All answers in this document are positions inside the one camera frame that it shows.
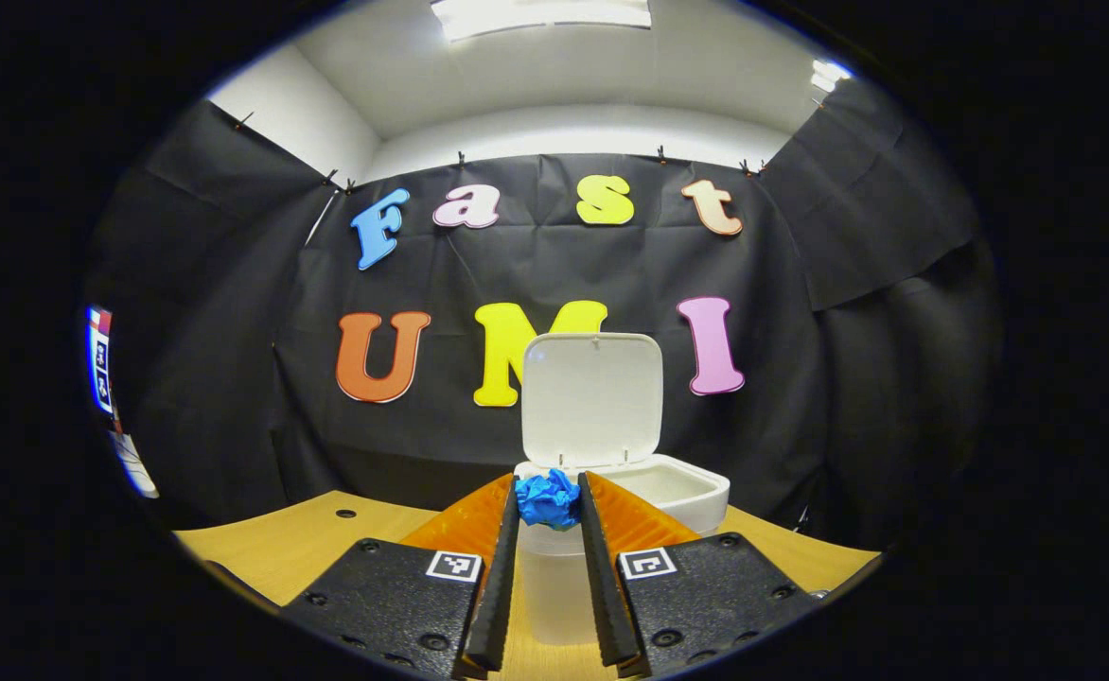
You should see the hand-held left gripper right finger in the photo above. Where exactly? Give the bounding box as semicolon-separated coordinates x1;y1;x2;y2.
576;470;825;679

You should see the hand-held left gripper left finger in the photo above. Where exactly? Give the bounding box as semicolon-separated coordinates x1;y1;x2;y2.
275;473;522;680

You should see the blue paper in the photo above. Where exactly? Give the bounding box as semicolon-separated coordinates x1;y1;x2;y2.
514;468;582;531

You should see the white desktop garbage bin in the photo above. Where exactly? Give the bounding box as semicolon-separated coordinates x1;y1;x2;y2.
514;331;732;647

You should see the wooden desktop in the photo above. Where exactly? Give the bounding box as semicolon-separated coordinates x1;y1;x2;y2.
174;489;882;681

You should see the black backdrop cloth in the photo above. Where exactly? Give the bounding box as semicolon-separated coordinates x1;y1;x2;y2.
86;76;1000;550

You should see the white side table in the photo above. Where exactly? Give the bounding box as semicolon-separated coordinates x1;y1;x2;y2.
110;430;160;499

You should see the computer monitor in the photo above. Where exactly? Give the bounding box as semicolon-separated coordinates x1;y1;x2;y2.
86;305;114;417

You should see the small ceiling light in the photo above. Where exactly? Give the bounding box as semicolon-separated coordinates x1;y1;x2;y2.
810;59;854;94

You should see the long ceiling light panel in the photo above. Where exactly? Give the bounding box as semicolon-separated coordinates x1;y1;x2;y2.
430;0;653;44

